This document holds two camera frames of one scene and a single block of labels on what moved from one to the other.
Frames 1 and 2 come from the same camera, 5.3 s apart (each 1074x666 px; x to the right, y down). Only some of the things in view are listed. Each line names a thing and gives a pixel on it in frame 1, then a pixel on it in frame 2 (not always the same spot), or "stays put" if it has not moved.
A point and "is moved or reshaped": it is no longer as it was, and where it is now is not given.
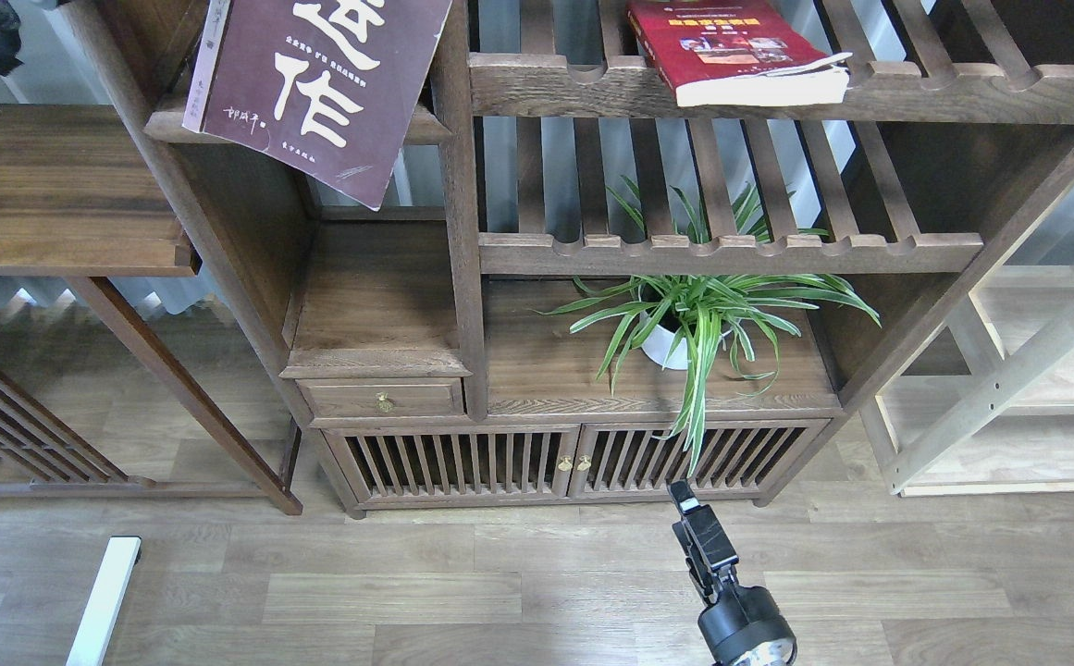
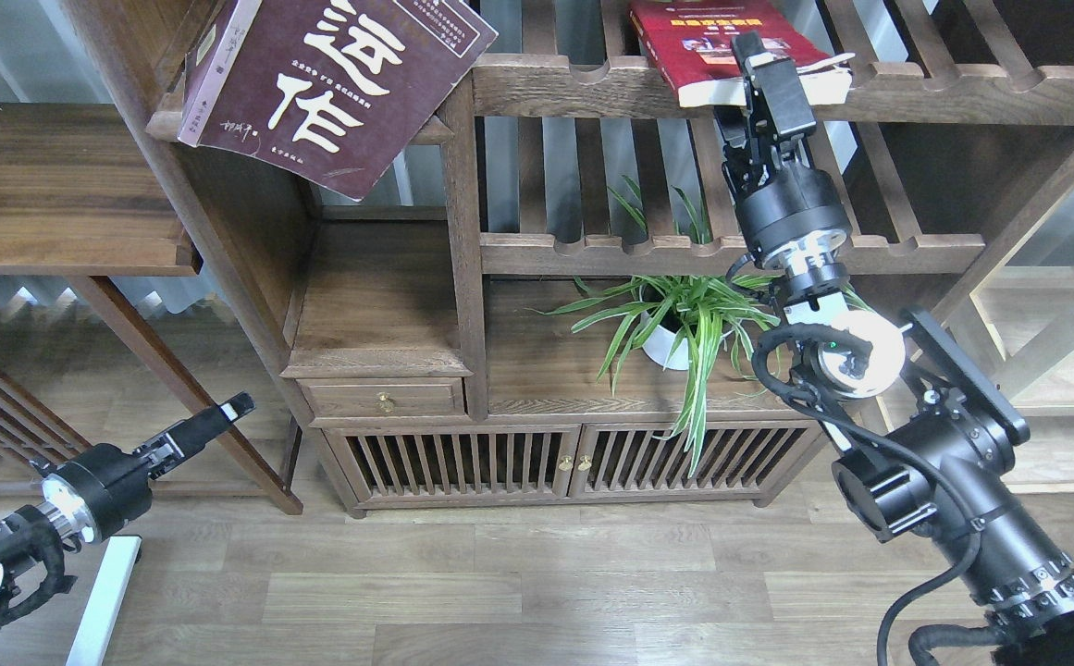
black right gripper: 743,625 -> 791,211
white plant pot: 660,346 stays put
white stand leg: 102,619 stays put
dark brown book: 328,86 is moved or reshaped
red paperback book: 730,53 stays put
